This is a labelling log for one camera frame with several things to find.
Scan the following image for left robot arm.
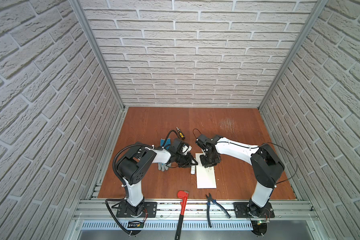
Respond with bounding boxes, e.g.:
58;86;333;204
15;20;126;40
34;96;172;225
112;139;198;217

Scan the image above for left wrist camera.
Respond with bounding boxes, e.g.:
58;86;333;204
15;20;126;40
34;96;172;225
169;138;192;155

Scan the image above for black yellow stubby screwdriver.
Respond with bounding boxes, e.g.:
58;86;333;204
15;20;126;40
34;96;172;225
176;127;185;140

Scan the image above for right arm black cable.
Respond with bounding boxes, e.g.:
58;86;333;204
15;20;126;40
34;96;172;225
192;128;298;185

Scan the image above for blue handled pliers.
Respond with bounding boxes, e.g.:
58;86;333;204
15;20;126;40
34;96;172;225
205;193;232;229

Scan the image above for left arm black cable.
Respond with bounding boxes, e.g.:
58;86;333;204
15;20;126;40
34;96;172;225
104;129;181;236

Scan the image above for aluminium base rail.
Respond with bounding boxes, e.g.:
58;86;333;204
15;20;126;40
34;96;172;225
63;199;328;240

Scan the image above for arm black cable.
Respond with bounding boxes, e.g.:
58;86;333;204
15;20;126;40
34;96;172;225
192;128;298;185
104;129;181;236

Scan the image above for blue grey work glove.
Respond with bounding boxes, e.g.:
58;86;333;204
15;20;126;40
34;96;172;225
158;138;172;172

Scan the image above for white glue stick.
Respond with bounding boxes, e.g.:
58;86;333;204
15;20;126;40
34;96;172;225
191;166;196;175

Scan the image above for red pipe wrench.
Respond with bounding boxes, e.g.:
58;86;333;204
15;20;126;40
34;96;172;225
175;191;189;240

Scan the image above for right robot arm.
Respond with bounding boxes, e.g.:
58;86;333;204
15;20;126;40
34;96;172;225
196;135;285;218

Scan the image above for cream envelope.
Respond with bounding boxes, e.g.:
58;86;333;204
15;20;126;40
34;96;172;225
196;153;217;189

